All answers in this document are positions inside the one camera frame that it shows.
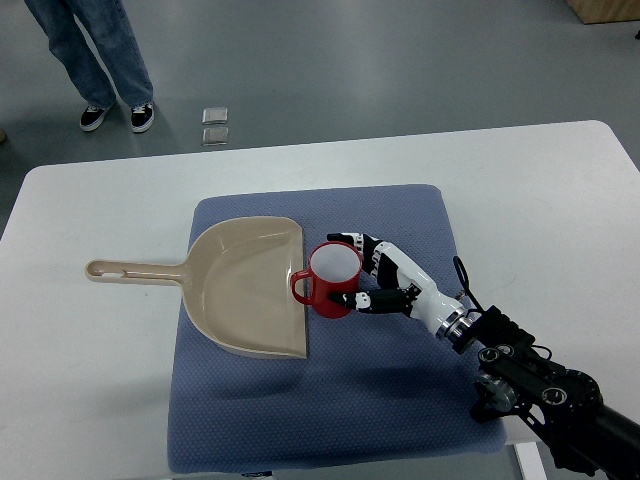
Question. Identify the beige plastic dustpan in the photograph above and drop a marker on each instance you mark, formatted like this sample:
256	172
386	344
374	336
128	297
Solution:
235	285

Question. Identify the person in blue jeans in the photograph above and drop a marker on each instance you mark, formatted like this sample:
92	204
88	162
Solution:
95	43

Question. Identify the white table leg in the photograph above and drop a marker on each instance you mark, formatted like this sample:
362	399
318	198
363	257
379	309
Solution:
529	461

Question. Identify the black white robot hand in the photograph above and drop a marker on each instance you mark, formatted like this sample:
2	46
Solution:
404	287

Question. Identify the upper metal floor plate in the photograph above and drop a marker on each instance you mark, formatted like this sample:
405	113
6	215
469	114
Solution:
215	115

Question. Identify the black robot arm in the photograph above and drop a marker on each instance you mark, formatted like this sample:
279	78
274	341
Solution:
563	407

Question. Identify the wooden box corner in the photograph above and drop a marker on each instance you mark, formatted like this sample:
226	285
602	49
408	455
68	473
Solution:
605	11

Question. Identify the red cup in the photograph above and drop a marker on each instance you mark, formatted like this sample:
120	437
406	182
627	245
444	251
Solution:
333	268

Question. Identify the blue textured cushion mat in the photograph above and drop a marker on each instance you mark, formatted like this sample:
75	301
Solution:
373	387

